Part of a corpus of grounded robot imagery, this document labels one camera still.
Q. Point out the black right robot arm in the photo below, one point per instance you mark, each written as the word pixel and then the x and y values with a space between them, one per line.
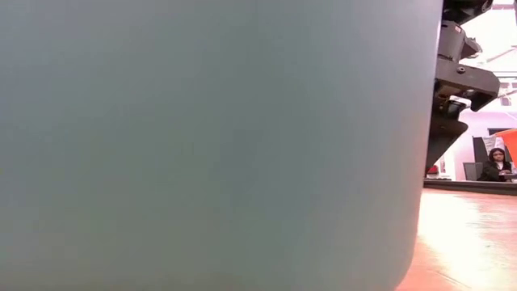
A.
pixel 464 8

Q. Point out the black upright panel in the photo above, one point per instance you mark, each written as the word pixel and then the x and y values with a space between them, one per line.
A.
pixel 480 147

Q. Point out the teal plastic bin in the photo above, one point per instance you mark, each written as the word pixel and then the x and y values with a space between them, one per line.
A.
pixel 202 141

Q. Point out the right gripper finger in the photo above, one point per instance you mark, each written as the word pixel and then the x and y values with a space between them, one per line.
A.
pixel 442 139

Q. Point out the grey office chair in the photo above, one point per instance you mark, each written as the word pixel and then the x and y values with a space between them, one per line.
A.
pixel 472 171

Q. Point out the crinkled plastic sheet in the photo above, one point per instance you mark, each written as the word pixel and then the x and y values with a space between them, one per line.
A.
pixel 490 141

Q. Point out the orange plastic basket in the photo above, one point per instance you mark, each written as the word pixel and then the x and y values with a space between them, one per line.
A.
pixel 512 143

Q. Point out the person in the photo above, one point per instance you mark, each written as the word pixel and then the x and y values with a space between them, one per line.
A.
pixel 493 171

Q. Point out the red background object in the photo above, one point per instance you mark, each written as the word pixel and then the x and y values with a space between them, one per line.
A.
pixel 434 170

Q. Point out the dark background screen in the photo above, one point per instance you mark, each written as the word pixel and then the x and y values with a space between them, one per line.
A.
pixel 494 131

